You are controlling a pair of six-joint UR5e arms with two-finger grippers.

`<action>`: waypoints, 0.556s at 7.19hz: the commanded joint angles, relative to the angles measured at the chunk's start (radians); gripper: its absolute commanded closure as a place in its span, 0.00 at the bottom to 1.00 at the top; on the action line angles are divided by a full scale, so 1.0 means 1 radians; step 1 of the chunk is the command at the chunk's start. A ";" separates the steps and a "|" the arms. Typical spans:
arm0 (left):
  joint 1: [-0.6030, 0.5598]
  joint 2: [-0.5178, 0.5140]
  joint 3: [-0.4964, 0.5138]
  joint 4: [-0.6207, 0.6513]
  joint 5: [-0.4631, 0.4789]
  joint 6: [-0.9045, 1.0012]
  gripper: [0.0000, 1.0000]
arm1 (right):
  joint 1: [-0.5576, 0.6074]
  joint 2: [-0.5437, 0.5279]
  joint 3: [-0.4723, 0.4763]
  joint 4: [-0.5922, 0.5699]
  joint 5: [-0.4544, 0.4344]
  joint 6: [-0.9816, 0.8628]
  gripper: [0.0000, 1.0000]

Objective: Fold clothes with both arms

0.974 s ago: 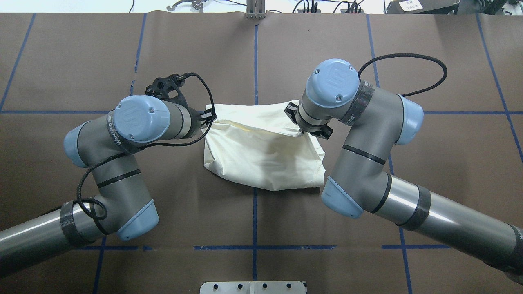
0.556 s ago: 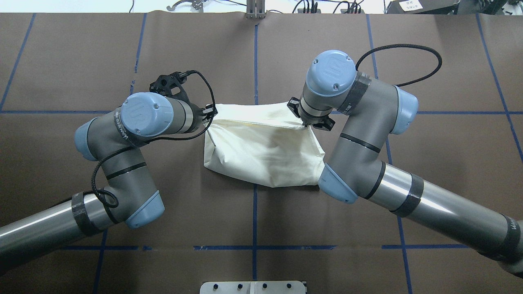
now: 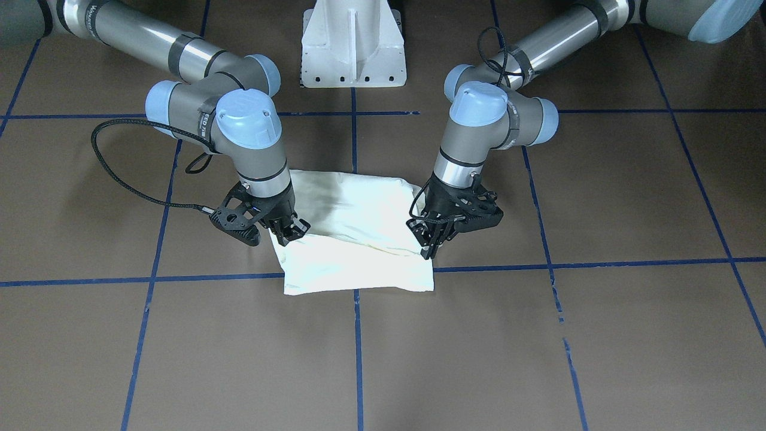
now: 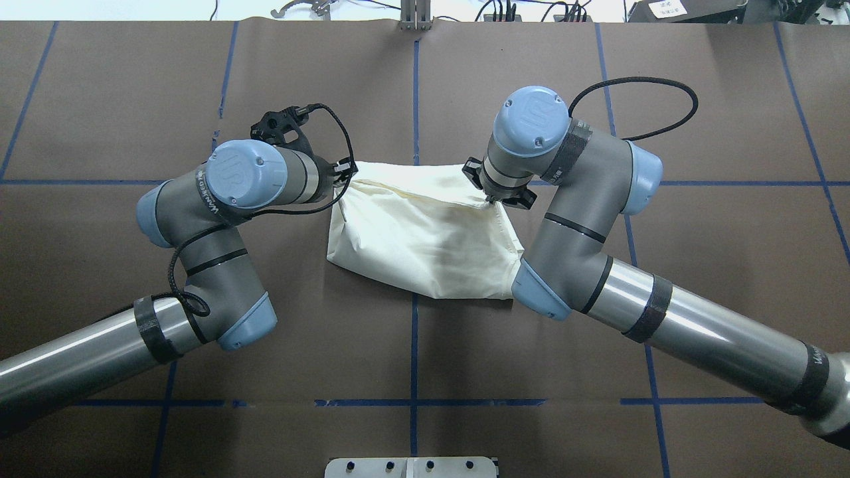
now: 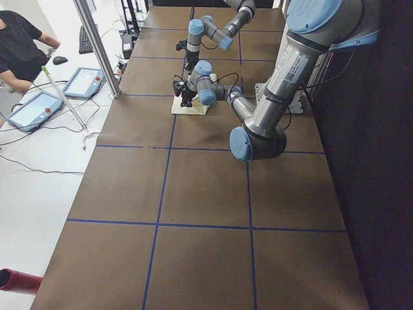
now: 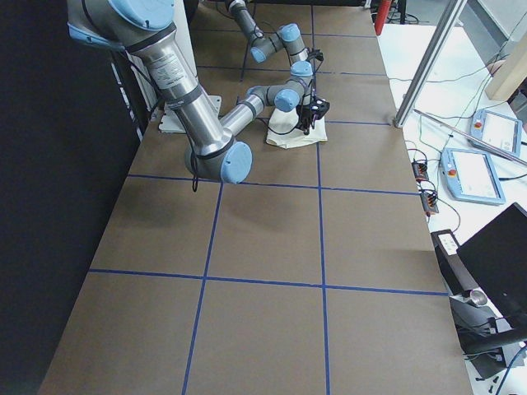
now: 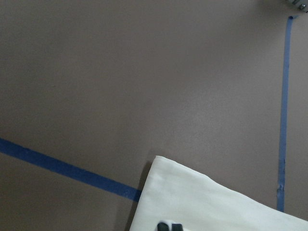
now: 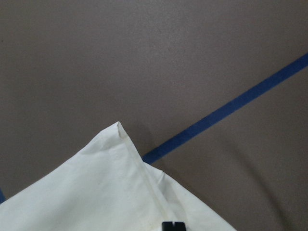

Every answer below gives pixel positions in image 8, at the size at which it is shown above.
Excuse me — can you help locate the cream long-sleeve cat shirt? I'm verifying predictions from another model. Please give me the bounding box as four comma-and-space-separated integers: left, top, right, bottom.
0, 122, 233, 231

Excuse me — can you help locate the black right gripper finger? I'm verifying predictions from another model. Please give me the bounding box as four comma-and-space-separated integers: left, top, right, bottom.
162, 221, 186, 231

